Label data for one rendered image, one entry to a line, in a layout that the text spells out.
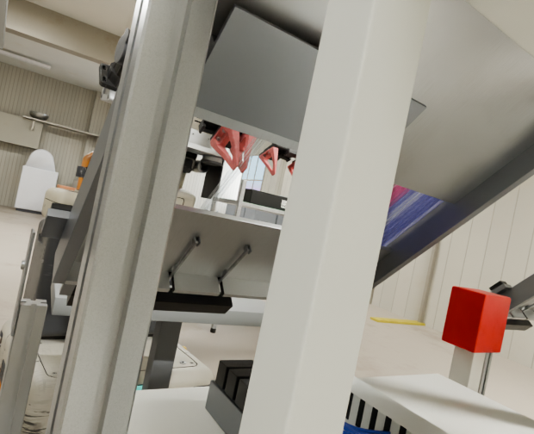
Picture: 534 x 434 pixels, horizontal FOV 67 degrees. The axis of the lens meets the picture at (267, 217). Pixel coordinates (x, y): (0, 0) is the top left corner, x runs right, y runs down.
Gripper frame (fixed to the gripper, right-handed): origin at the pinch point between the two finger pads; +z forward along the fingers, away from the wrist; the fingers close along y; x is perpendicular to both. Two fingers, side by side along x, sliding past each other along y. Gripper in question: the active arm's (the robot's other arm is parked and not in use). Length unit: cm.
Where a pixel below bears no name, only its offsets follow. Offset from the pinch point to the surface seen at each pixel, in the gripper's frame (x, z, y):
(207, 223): 12.0, 4.0, 0.0
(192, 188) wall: 647, -524, 341
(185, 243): 18.6, 4.8, -1.1
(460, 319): 16, 17, 79
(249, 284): 28.1, 7.2, 18.6
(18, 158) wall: 780, -600, -5
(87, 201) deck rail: 7.4, 7.3, -20.7
